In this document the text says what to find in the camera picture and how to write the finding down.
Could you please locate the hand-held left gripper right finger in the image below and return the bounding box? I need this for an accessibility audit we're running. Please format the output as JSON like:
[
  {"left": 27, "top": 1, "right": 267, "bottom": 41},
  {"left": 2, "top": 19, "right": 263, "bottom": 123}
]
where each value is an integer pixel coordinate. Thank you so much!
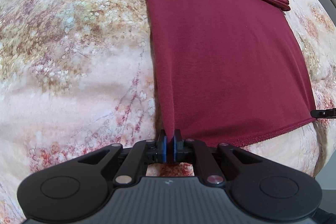
[{"left": 169, "top": 130, "right": 260, "bottom": 186}]

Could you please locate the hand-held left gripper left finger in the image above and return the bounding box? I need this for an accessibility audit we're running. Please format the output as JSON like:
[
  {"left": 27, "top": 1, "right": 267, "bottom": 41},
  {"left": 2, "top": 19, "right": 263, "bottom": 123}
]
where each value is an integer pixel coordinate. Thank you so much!
[{"left": 77, "top": 130, "right": 168, "bottom": 186}]

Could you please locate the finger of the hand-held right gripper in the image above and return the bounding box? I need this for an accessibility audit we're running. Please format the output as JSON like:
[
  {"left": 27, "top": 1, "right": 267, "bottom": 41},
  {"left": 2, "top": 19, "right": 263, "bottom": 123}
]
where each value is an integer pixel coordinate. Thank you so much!
[{"left": 310, "top": 108, "right": 336, "bottom": 119}]

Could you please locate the dark red sweater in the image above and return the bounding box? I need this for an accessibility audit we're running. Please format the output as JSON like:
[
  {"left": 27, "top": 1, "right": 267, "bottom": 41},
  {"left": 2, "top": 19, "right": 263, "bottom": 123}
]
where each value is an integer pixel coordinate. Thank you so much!
[{"left": 138, "top": 0, "right": 316, "bottom": 147}]

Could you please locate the floral blanket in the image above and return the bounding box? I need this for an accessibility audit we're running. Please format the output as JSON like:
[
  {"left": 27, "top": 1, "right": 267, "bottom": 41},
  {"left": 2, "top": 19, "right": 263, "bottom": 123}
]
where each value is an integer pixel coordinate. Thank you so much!
[{"left": 0, "top": 0, "right": 336, "bottom": 223}]

